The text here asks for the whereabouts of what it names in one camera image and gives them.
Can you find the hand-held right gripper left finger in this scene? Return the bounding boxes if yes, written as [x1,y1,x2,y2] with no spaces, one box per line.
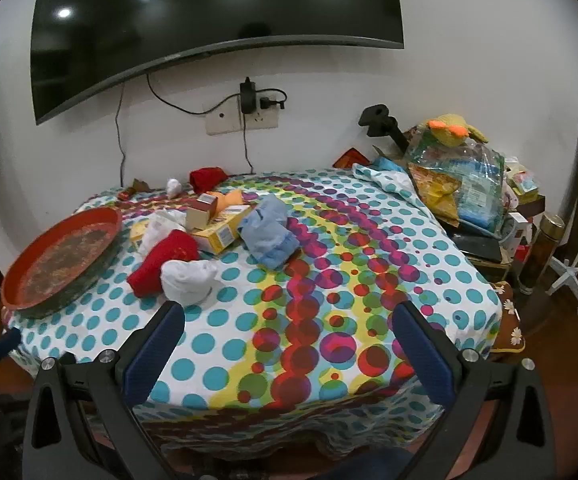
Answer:
[22,301,186,480]

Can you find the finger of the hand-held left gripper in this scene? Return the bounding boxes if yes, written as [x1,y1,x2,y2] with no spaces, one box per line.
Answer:
[0,329,22,363]

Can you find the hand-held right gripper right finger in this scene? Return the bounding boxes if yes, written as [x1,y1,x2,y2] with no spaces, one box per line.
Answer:
[391,301,557,480]

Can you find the round red tray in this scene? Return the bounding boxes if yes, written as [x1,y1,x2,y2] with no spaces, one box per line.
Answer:
[0,207,124,319]

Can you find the white cloth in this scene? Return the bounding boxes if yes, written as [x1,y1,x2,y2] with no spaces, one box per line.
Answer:
[139,210,191,256]

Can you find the yellow cardboard box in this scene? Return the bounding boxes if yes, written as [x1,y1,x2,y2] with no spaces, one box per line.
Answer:
[191,205,258,255]

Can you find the light blue cloth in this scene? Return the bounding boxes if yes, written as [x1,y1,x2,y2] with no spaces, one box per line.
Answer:
[240,195,303,269]

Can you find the daisy print cushion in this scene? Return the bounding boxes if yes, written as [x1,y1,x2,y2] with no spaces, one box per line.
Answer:
[489,280,528,356]

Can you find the black flat box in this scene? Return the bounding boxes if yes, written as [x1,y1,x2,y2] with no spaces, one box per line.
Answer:
[450,232,506,264]

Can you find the polka dot tablecloth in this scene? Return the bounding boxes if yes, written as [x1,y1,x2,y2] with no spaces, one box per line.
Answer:
[2,167,502,456]

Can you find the small brown box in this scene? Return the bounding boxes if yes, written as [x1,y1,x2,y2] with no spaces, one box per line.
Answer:
[185,195,219,231]

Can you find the brown thermos bottle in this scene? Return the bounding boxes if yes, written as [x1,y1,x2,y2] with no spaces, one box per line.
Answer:
[523,212,566,297]

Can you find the white fan stand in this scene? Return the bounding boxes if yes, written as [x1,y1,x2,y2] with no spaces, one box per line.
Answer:
[548,257,578,315]

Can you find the brown wrapper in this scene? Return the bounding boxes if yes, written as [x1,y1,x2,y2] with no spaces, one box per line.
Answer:
[119,178,153,202]

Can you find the clear plastic bag of packets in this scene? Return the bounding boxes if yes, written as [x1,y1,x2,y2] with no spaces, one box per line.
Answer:
[407,137,506,233]

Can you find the small red cloth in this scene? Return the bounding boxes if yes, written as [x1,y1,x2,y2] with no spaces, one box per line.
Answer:
[190,166,230,194]

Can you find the red packet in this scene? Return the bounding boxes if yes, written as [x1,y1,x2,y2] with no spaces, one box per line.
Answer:
[334,147,371,169]

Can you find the yellow plush toy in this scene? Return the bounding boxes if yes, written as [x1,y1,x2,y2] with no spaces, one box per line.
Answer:
[419,112,490,147]

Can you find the black charger adapter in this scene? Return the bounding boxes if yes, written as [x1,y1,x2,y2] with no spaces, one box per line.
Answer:
[239,77,259,114]

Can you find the black plug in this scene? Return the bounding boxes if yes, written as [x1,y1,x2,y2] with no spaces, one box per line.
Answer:
[259,90,288,111]

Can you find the black television cable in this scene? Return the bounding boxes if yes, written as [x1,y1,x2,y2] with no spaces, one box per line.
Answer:
[114,81,128,190]

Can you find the black charger cable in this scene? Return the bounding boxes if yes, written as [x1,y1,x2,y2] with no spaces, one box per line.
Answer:
[241,110,256,174]

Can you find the black mount bracket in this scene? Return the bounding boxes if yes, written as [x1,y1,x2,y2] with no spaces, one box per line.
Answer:
[358,104,411,147]

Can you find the white wall outlet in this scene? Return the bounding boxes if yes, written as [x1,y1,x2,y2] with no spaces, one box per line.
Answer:
[205,106,280,136]

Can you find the black looping cable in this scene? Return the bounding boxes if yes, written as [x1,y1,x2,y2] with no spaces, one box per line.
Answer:
[146,72,244,116]

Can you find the wall-mounted black television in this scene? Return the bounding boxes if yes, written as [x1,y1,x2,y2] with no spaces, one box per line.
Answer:
[29,0,405,126]

